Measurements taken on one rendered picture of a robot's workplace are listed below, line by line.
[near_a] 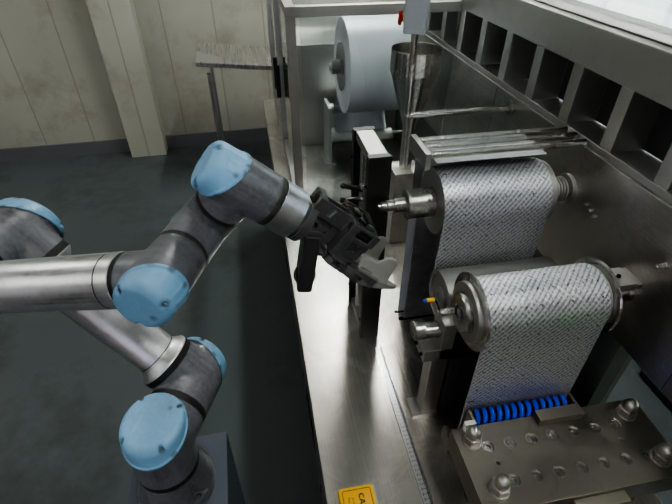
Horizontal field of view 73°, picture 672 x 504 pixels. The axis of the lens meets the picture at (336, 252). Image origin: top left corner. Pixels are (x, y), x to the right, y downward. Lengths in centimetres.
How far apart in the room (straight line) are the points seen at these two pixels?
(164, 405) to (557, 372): 76
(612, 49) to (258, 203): 75
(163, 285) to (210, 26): 382
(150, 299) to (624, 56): 91
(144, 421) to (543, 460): 73
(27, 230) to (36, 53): 373
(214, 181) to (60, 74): 404
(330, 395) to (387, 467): 22
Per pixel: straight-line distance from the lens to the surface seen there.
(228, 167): 60
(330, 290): 141
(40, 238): 93
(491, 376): 95
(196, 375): 97
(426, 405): 112
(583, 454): 104
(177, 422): 90
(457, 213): 96
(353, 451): 109
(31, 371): 278
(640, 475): 107
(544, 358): 98
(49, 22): 450
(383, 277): 74
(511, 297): 85
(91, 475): 229
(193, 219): 65
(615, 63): 107
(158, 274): 57
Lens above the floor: 185
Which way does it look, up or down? 38 degrees down
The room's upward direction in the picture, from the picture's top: straight up
